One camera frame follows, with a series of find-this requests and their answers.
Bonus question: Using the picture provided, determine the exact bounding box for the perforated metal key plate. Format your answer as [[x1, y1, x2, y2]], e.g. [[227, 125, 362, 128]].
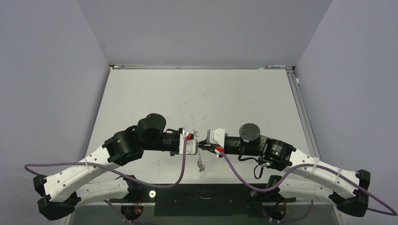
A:
[[193, 130, 206, 173]]

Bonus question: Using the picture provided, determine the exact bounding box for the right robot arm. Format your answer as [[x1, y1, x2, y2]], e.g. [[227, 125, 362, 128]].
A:
[[199, 123, 370, 217]]

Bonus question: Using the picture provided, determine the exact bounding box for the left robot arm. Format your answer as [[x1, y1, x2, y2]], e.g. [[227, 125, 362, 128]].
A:
[[33, 113, 197, 221]]

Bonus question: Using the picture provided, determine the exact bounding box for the marker pen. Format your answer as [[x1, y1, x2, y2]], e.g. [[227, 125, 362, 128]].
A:
[[266, 65, 287, 69]]

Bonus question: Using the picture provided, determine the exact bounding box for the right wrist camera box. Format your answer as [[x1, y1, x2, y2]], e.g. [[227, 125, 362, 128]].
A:
[[206, 128, 226, 148]]

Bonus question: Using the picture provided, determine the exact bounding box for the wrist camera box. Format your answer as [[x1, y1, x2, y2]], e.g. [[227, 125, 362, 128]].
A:
[[206, 128, 226, 148], [177, 133, 198, 155]]

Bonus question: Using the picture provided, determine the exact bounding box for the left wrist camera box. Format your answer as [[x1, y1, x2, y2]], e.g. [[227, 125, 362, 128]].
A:
[[177, 133, 198, 155]]

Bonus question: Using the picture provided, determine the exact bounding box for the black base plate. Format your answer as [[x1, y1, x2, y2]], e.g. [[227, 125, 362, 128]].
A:
[[112, 184, 296, 217]]

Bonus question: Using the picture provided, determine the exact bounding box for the aluminium rail back edge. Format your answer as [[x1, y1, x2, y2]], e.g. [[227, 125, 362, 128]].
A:
[[109, 65, 294, 70]]

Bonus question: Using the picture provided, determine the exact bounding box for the aluminium rail edge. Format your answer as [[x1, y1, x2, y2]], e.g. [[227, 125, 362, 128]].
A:
[[286, 70, 321, 158], [109, 65, 294, 70]]

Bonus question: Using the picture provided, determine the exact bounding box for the aluminium rail right edge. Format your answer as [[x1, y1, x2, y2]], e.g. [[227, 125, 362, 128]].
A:
[[286, 70, 321, 158]]

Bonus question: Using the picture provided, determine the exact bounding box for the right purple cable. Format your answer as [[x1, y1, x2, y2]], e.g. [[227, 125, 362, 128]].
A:
[[219, 150, 398, 223]]

